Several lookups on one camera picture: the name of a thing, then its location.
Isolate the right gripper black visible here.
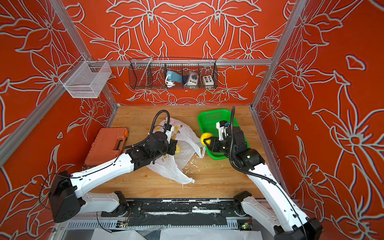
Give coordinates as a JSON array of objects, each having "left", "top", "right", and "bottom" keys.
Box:
[{"left": 203, "top": 136, "right": 237, "bottom": 159}]

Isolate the orange yellow pear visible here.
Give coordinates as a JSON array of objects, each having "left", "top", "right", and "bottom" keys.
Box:
[{"left": 200, "top": 133, "right": 213, "bottom": 148}]

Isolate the white printed plastic bag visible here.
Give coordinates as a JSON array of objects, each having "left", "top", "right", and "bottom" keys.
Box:
[{"left": 147, "top": 118, "right": 206, "bottom": 185}]

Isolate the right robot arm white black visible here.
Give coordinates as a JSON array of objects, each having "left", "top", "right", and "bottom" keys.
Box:
[{"left": 201, "top": 125, "right": 323, "bottom": 240}]

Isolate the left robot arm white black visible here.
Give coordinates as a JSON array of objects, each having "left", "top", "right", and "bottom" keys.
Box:
[{"left": 49, "top": 132, "right": 178, "bottom": 223}]

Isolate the green plastic basket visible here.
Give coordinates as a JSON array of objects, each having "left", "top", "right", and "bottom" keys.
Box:
[{"left": 197, "top": 108, "right": 250, "bottom": 160}]

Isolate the orange plastic tool case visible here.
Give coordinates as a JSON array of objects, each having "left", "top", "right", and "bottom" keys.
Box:
[{"left": 85, "top": 128, "right": 129, "bottom": 167}]

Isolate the white button box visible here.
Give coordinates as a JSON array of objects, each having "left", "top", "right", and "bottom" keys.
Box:
[{"left": 202, "top": 75, "right": 215, "bottom": 89}]

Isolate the white round-socket adapter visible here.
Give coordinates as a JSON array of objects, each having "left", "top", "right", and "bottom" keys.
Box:
[{"left": 183, "top": 71, "right": 199, "bottom": 87}]

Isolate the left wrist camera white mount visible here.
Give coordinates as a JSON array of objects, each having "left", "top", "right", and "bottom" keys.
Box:
[{"left": 164, "top": 124, "right": 175, "bottom": 143}]

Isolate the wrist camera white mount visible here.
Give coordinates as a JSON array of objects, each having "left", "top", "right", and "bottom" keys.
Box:
[
  {"left": 216, "top": 121, "right": 230, "bottom": 141},
  {"left": 164, "top": 124, "right": 175, "bottom": 143}
]

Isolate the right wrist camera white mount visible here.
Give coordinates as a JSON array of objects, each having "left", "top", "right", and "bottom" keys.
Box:
[{"left": 216, "top": 121, "right": 230, "bottom": 141}]

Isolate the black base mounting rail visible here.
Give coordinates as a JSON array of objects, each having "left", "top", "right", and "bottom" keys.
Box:
[{"left": 101, "top": 198, "right": 253, "bottom": 230}]

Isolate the blue white charger with cable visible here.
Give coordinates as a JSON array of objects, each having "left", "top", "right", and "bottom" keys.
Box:
[{"left": 165, "top": 71, "right": 183, "bottom": 88}]

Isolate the black wire wall basket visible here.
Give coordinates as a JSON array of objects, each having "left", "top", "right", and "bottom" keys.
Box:
[{"left": 128, "top": 57, "right": 219, "bottom": 90}]

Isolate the clear plastic wall bin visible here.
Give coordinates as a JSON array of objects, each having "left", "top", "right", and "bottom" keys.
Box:
[{"left": 59, "top": 62, "right": 112, "bottom": 99}]

